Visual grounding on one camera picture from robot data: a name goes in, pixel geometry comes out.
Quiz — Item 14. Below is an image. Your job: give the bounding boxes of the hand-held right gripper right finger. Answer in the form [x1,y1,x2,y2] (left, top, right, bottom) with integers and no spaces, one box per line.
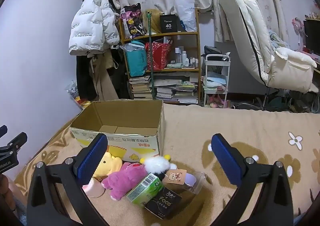
[211,134,294,226]

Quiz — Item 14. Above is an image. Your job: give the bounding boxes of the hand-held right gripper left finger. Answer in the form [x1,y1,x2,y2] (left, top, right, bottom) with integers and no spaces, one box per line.
[26,133,109,226]

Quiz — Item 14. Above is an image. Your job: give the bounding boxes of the yellow plush dog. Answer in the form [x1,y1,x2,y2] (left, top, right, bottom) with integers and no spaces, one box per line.
[94,152,123,183]

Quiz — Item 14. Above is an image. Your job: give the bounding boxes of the pale pink soft toy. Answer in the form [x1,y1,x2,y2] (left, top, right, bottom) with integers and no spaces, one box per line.
[82,177,105,198]

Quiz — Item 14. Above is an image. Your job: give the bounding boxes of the pink plush bear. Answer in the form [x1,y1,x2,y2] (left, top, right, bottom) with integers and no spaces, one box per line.
[101,162,148,201]

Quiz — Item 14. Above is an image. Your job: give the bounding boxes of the clear bag with purple item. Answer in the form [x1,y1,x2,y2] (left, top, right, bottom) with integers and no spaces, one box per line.
[184,171,208,194]

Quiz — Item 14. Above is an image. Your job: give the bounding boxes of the cardboard box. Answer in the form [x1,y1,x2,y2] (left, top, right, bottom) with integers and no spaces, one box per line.
[70,100,165,164]

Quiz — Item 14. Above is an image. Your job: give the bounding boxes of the white fluffy plush with tag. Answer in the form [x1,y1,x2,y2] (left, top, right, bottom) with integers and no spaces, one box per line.
[140,155,188,184]

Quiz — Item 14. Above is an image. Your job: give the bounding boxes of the person's left forearm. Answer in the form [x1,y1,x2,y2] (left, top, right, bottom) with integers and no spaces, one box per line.
[0,173,14,208]

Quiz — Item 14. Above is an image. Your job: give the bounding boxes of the beige floral blanket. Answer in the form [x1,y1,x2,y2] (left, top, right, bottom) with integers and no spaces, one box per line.
[14,102,320,226]

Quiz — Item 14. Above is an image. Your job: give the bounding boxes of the pink toys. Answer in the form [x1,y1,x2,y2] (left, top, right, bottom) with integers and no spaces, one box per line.
[209,94,228,109]

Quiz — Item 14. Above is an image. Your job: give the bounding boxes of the green tissue pack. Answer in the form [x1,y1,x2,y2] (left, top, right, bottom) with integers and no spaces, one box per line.
[126,173,165,208]

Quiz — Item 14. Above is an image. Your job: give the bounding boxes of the plastic bag of items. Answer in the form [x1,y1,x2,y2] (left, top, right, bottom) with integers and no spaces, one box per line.
[66,81,84,107]

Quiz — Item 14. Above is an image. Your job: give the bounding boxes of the black tissue pack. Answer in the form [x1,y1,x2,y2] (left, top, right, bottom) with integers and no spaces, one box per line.
[144,187,183,219]

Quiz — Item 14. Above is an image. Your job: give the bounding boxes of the black hanging garment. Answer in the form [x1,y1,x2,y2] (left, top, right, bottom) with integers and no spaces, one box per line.
[76,55,98,100]

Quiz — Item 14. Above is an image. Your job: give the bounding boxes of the beige hanging coat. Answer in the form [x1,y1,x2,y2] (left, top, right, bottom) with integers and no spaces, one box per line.
[86,51,119,102]

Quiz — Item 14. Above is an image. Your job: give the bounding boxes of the folded blue and white cloths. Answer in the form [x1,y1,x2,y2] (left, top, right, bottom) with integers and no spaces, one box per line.
[204,71,228,90]

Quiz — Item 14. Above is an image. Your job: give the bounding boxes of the stack of old books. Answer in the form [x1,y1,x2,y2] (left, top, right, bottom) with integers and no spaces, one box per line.
[129,75,153,100]

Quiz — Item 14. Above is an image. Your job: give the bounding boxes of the pile of books and papers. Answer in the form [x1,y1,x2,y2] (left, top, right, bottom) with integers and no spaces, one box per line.
[152,77,199,104]

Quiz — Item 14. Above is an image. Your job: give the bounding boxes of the white trolley cart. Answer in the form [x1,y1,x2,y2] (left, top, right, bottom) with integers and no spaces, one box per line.
[202,54,231,109]

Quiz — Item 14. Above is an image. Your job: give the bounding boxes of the teal paper bag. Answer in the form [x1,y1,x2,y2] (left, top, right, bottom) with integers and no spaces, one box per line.
[124,41,147,77]

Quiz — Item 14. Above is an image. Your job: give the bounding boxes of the row of cosmetic bottles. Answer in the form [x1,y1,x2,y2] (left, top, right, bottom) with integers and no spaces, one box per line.
[171,46,199,68]

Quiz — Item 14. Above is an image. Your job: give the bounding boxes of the green pole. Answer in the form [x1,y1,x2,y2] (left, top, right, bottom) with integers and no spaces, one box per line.
[146,11,156,99]

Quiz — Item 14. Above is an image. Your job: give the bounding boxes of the red patterned bag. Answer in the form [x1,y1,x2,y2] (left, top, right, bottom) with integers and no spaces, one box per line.
[145,41,172,71]

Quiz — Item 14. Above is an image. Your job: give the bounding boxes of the blue cloth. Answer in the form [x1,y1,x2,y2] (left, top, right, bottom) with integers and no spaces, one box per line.
[269,30,290,49]

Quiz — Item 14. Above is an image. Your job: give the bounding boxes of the white folded mattress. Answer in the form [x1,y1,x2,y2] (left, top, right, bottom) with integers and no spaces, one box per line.
[219,0,318,112]

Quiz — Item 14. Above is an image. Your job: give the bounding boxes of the white puffer jacket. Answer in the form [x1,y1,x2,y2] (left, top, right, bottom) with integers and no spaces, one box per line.
[69,0,120,56]

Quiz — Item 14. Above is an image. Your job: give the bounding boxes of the wooden shelf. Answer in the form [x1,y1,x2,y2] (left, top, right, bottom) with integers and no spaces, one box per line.
[119,8,202,105]

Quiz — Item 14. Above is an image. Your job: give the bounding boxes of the purple printed tote bag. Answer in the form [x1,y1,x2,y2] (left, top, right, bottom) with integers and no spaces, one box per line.
[121,3,147,39]

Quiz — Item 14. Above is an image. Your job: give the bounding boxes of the black box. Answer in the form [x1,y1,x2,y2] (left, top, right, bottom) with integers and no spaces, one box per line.
[160,13,178,33]

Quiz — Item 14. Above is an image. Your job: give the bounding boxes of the pink desk fan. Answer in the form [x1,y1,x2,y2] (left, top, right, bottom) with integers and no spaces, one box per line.
[291,18,307,52]

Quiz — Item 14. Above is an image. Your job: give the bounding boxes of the black monitor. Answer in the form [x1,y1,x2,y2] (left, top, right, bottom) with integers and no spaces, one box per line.
[303,19,320,57]

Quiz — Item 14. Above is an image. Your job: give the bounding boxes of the blonde wig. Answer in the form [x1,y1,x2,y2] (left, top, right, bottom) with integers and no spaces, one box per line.
[142,9,164,35]

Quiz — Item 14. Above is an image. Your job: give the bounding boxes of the white plastic bag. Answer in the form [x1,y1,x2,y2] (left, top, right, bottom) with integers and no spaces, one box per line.
[174,0,197,32]

